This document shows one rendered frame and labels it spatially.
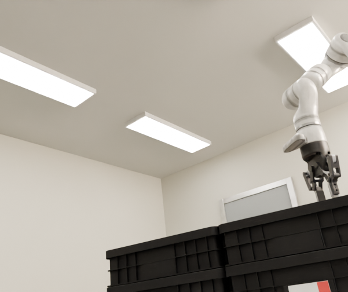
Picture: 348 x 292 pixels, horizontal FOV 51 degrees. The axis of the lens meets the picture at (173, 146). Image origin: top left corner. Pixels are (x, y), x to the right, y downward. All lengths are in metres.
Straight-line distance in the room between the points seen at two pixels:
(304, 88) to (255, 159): 3.97
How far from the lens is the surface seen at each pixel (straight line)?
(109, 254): 1.21
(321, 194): 1.07
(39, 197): 4.51
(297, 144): 1.05
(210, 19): 3.03
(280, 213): 0.96
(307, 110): 1.09
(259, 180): 4.95
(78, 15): 2.93
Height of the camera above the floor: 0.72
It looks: 25 degrees up
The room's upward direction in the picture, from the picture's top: 7 degrees counter-clockwise
